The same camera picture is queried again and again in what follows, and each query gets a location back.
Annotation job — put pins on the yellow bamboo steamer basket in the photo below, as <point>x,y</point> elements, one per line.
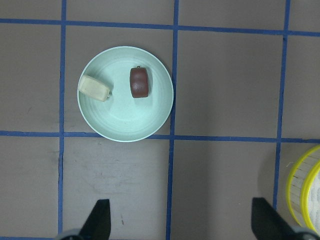
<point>303,190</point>

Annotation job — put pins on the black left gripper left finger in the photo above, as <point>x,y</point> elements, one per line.
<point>98,224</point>

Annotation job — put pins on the mint green plate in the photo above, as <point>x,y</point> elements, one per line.
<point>122,117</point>

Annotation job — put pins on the brown steamed bun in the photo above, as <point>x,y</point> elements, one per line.
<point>139,82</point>

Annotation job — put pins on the white steamed bun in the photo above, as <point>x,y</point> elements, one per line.
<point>93,88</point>

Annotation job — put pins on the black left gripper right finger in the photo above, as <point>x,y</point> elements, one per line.
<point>267,224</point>

